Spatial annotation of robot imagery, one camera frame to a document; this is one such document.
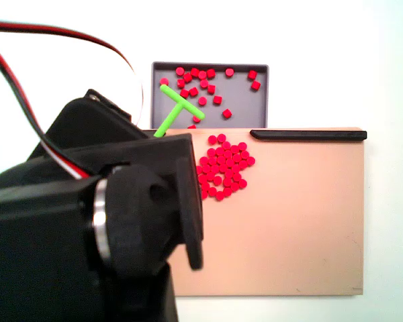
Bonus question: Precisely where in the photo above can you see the green T-shaped pusher tool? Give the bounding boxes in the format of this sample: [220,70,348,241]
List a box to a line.
[153,83,206,139]

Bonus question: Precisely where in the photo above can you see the grey rectangular tray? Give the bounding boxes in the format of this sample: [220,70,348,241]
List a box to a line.
[150,60,270,130]

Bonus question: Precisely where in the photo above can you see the beige rectangular board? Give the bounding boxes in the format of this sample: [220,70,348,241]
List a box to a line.
[166,126,367,297]

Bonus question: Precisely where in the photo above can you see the red white black servo cable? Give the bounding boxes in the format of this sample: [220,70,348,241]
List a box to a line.
[0,18,145,179]

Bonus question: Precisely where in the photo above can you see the black edge rail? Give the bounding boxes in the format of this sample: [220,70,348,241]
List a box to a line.
[249,129,368,142]

